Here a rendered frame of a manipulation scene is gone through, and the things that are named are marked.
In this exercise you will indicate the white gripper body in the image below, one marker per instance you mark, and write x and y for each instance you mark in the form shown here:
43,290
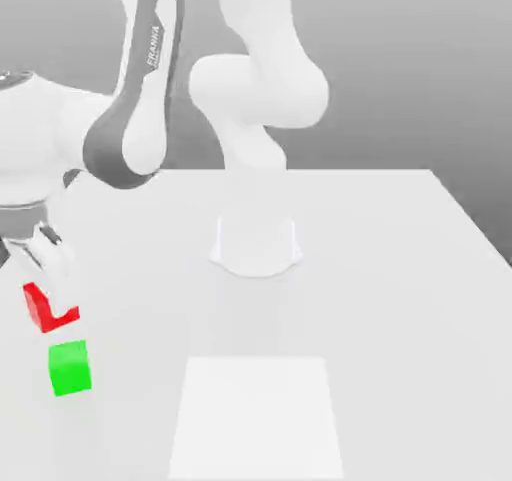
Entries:
52,263

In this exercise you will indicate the small red cube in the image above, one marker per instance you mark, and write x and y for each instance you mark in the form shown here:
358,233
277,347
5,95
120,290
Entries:
35,309

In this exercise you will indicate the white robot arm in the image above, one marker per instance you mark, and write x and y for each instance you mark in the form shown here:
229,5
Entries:
256,89

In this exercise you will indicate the small green cube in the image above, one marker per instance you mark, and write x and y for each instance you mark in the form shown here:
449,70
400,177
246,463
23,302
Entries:
70,369

